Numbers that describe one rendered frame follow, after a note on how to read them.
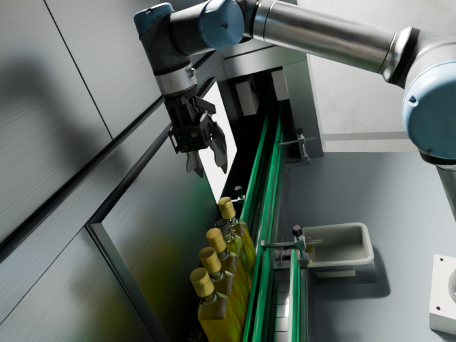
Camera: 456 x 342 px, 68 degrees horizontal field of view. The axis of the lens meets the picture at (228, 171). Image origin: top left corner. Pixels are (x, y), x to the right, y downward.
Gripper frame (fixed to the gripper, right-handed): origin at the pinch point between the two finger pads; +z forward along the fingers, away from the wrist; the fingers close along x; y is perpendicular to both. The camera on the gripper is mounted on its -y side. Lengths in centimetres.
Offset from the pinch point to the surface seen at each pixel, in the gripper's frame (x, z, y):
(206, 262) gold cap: 0.3, 10.3, 19.2
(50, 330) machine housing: -14.5, -0.1, 41.1
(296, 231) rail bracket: 14.7, 24.4, -4.6
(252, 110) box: -12, 23, -101
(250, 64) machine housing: -4, -2, -90
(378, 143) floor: 64, 126, -236
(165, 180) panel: -12.2, 0.4, 1.4
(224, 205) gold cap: 0.4, 9.5, 1.6
